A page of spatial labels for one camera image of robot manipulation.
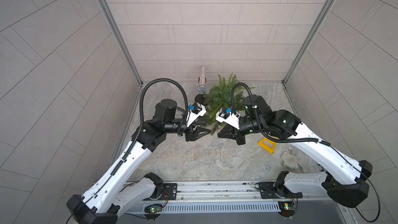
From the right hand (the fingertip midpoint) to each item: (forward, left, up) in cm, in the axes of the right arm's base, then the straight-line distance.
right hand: (220, 135), depth 60 cm
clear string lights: (+3, +1, -28) cm, 28 cm away
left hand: (+4, +4, +1) cm, 6 cm away
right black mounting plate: (-16, -21, -24) cm, 36 cm away
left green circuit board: (-19, +30, -24) cm, 43 cm away
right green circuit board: (-22, -28, -30) cm, 47 cm away
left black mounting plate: (-13, +24, -26) cm, 38 cm away
